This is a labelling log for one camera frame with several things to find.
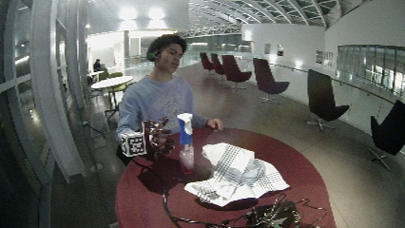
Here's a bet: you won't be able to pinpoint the clear spray bottle blue nozzle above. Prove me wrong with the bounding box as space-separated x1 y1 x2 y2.
176 112 196 175

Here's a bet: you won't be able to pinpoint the dark red swivel chair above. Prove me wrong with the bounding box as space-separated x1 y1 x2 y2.
199 51 216 76
220 54 254 90
211 52 228 78
306 68 351 132
367 99 405 172
252 57 292 105

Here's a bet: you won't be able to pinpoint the black device with wires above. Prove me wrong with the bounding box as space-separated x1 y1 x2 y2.
246 193 330 228

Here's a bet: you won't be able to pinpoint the green headphones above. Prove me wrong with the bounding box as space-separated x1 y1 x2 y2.
146 49 162 62

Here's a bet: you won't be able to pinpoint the white checked cloth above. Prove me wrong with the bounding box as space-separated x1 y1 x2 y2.
184 142 292 208

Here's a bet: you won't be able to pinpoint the wall handrail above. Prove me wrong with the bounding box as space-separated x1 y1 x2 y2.
270 62 398 105

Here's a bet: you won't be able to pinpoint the red oval table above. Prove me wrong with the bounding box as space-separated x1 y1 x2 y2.
114 126 339 228

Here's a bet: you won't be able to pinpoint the white round table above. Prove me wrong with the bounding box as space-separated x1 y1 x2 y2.
90 75 136 110

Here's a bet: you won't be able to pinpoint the person in grey sweatshirt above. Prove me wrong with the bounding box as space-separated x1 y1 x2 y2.
115 33 224 165

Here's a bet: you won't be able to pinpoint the black cable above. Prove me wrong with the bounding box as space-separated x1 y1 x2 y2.
162 186 255 228

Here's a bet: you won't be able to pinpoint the white marker cube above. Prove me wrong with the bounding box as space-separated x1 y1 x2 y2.
120 131 148 158

